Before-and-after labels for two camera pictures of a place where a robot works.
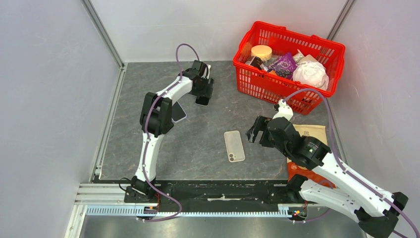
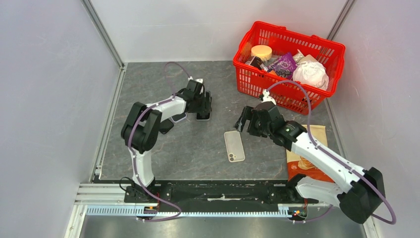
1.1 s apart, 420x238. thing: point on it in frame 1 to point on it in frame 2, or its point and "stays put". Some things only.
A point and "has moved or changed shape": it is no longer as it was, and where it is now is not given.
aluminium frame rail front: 109,200 stays put
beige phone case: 234,146 stays put
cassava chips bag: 317,132 stays put
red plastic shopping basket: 305,97 stays put
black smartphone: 202,100 has moved or changed shape
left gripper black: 207,91 to 206,107
